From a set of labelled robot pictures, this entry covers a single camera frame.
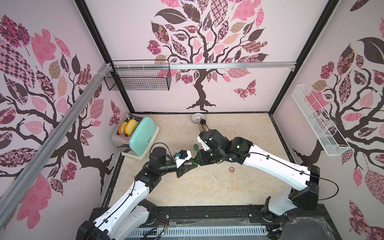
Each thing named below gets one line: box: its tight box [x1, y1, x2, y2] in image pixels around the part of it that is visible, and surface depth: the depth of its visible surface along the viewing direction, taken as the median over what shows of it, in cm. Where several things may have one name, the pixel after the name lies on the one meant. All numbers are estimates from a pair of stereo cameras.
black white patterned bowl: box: [190, 113, 206, 125], surface depth 116 cm
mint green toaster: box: [121, 116, 160, 161], surface depth 89 cm
